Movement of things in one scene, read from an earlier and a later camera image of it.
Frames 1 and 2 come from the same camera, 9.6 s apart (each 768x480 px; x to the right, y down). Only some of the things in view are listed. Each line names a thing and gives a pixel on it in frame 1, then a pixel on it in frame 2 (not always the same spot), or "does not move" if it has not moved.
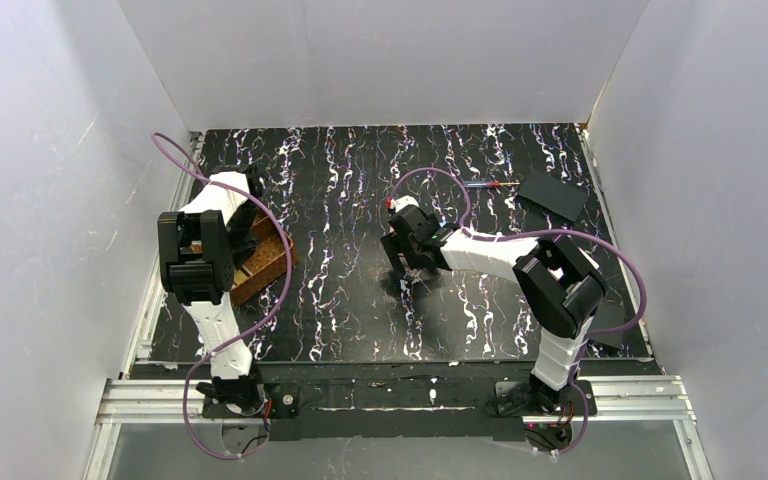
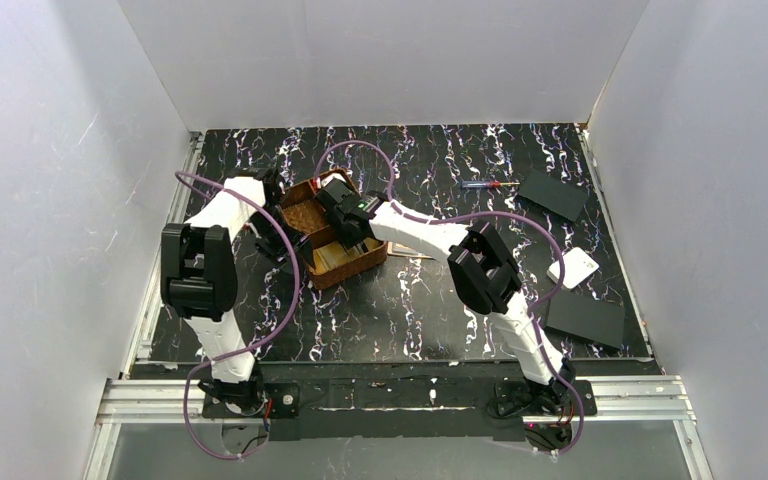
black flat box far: [557, 197] does not move
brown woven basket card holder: [263, 261] to [332, 257]
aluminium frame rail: [663, 400] does not move
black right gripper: [396, 248] to [355, 240]
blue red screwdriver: [487, 184] does not move
